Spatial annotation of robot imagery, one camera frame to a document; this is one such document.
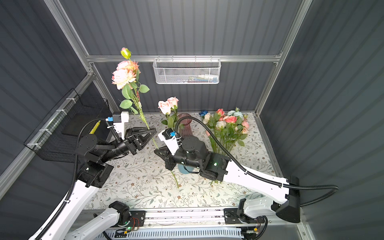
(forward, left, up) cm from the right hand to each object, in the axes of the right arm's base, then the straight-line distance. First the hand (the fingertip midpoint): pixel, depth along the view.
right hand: (156, 153), depth 58 cm
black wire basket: (+9, +49, -3) cm, 50 cm away
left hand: (+3, -2, +10) cm, 10 cm away
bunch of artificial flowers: (+38, -38, -30) cm, 61 cm away
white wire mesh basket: (+86, -7, -14) cm, 88 cm away
